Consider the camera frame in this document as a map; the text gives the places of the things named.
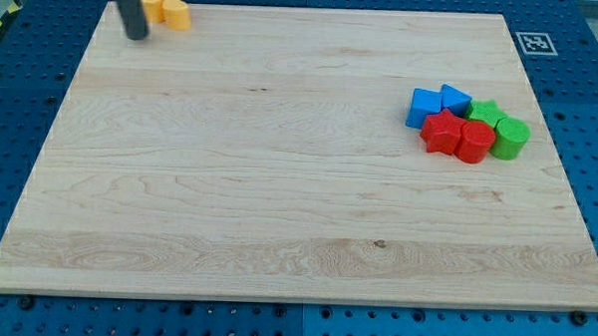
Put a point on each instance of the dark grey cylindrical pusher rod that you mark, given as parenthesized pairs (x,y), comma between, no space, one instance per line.
(134,19)

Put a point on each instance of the yellow hexagon block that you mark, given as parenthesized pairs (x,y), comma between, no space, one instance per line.
(153,10)

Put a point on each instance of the yellow heart block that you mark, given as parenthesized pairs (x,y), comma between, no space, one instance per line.
(176,15)

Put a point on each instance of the light wooden board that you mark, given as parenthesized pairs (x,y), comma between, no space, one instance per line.
(263,155)

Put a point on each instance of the blue cube block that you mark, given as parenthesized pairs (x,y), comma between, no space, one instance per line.
(423,104)

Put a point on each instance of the red star block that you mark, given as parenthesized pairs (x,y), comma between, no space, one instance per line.
(442,131)

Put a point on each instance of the blue triangle block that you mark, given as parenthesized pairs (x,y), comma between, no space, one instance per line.
(454,100)

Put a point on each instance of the red cylinder block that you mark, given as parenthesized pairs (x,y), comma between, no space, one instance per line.
(476,139)

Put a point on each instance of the green star block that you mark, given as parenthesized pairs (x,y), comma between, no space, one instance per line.
(488,112)

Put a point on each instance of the green cylinder block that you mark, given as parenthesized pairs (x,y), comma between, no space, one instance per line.
(511,135)

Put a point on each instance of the white fiducial marker tag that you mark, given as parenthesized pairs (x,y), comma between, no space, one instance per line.
(536,44)

